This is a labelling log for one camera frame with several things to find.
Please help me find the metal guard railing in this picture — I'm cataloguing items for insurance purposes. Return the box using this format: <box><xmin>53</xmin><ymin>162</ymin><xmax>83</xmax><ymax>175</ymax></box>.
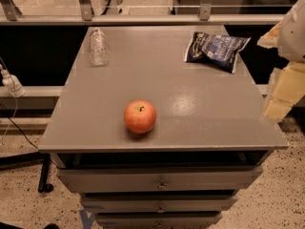
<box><xmin>0</xmin><ymin>0</ymin><xmax>296</xmax><ymax>26</ymax></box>

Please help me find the red apple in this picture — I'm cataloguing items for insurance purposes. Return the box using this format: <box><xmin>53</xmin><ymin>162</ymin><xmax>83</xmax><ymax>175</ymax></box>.
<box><xmin>124</xmin><ymin>100</ymin><xmax>156</xmax><ymax>134</ymax></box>

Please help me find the grey drawer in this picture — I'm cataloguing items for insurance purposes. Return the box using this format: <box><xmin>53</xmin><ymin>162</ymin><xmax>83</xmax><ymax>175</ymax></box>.
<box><xmin>58</xmin><ymin>166</ymin><xmax>263</xmax><ymax>193</ymax></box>
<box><xmin>82</xmin><ymin>195</ymin><xmax>236</xmax><ymax>213</ymax></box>
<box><xmin>95</xmin><ymin>212</ymin><xmax>222</xmax><ymax>228</ymax></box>

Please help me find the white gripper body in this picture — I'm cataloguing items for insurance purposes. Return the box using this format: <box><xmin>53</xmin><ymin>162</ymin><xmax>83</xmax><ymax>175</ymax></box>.
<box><xmin>277</xmin><ymin>0</ymin><xmax>305</xmax><ymax>62</ymax></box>

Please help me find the middle grey drawer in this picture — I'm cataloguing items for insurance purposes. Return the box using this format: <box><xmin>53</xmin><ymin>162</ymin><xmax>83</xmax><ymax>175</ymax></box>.
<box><xmin>82</xmin><ymin>195</ymin><xmax>236</xmax><ymax>213</ymax></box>

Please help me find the black stand leg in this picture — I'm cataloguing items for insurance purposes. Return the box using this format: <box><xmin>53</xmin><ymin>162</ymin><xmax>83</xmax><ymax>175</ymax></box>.
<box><xmin>0</xmin><ymin>151</ymin><xmax>55</xmax><ymax>194</ymax></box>

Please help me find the blue chip bag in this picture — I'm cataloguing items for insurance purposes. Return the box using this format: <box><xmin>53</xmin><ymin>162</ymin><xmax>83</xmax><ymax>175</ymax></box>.
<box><xmin>184</xmin><ymin>31</ymin><xmax>250</xmax><ymax>73</ymax></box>

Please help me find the grey drawer cabinet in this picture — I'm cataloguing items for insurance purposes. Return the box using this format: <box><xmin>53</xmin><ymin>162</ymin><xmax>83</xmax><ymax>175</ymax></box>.
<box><xmin>37</xmin><ymin>24</ymin><xmax>290</xmax><ymax>229</ymax></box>

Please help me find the top grey drawer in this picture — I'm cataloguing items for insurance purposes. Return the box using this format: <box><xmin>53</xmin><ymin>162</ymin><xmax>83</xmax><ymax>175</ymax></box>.
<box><xmin>58</xmin><ymin>166</ymin><xmax>263</xmax><ymax>193</ymax></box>

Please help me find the black cable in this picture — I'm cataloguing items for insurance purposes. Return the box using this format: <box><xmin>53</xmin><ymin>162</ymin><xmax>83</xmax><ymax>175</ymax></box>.
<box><xmin>0</xmin><ymin>103</ymin><xmax>40</xmax><ymax>151</ymax></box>

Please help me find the bottom grey drawer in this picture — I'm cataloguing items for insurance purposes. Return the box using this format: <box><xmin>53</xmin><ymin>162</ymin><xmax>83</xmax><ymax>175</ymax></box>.
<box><xmin>95</xmin><ymin>212</ymin><xmax>222</xmax><ymax>228</ymax></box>

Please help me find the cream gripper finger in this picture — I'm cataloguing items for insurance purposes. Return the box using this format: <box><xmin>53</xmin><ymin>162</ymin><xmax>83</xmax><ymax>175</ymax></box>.
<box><xmin>262</xmin><ymin>62</ymin><xmax>305</xmax><ymax>122</ymax></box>
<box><xmin>257</xmin><ymin>22</ymin><xmax>281</xmax><ymax>49</ymax></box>

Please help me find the clear plastic water bottle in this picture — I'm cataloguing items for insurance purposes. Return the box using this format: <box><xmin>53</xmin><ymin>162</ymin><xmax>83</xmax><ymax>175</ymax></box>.
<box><xmin>90</xmin><ymin>28</ymin><xmax>108</xmax><ymax>66</ymax></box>

